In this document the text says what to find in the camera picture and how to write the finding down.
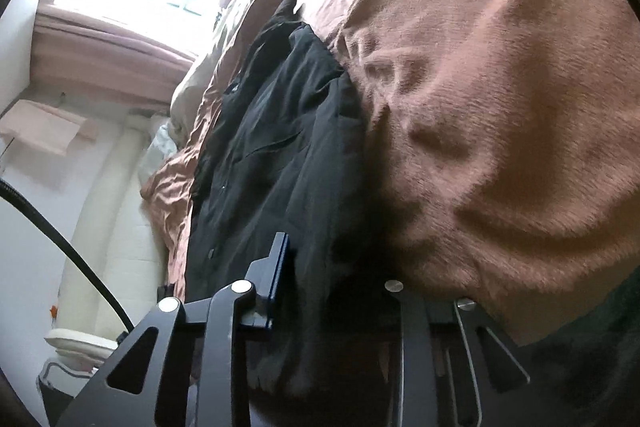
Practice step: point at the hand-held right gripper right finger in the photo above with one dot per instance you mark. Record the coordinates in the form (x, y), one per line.
(412, 322)

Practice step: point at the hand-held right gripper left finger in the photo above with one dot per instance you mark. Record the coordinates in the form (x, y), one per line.
(281, 272)

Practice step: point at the black button-up shirt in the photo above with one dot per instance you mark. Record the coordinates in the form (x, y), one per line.
(280, 147)

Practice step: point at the light blue pillow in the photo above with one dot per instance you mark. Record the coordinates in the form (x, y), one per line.
(160, 147)

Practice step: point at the cream padded headboard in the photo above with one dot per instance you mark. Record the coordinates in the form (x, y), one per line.
(115, 217)

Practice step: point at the beige duvet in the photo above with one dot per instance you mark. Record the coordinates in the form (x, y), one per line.
(200, 87)

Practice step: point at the small orange toy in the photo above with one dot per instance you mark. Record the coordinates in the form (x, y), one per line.
(52, 310)

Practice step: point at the brown blanket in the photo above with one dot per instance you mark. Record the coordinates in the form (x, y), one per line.
(500, 107)

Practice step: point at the beige hanging cloth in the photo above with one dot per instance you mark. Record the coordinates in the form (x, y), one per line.
(45, 127)

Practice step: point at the pink curtain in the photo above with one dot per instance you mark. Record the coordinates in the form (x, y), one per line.
(100, 52)

